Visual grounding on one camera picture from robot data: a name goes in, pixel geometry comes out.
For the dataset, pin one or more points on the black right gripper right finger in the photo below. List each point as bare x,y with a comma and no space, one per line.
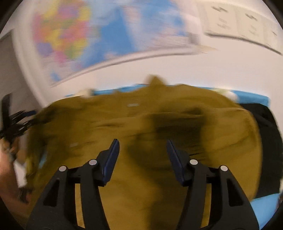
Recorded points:
230,207

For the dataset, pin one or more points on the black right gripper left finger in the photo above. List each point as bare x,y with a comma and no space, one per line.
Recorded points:
71,199

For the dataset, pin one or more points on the mustard olive jacket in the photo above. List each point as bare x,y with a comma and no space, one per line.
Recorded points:
48,145

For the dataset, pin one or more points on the left forearm pink sleeve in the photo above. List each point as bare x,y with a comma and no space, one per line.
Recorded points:
10,191

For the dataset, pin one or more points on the left hand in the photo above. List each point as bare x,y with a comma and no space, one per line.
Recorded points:
8,152

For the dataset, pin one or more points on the blue floral bed sheet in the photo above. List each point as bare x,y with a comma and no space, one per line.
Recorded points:
254,99

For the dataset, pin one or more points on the grey door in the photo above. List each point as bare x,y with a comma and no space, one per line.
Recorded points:
12,81

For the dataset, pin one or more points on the cream pillow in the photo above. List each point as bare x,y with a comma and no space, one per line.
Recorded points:
85,93

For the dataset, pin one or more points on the colourful wall map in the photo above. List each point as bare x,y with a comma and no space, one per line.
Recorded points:
72,37

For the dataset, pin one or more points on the white wall socket panel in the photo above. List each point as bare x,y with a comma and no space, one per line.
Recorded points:
228,20

